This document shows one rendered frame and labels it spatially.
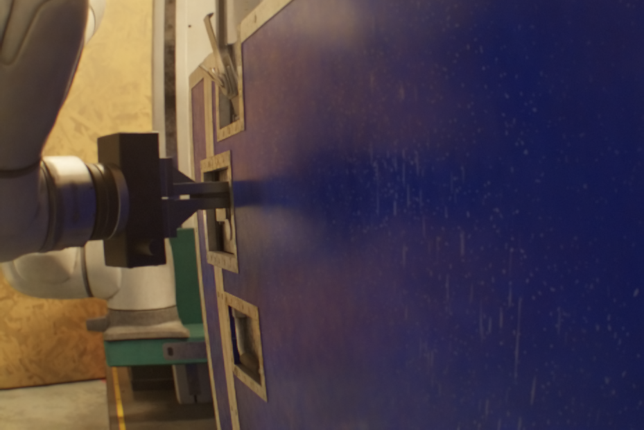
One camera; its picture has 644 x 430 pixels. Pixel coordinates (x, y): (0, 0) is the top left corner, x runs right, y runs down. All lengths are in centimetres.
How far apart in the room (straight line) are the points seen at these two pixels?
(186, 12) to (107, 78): 168
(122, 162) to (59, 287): 84
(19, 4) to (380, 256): 30
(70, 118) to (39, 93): 279
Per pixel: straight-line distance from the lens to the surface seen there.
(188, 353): 152
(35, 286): 155
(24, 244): 65
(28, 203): 63
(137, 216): 73
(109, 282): 150
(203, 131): 95
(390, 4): 42
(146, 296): 150
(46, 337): 329
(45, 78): 55
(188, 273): 166
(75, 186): 67
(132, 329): 150
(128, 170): 73
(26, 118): 56
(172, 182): 77
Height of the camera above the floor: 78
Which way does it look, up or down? 1 degrees up
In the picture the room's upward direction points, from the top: 4 degrees counter-clockwise
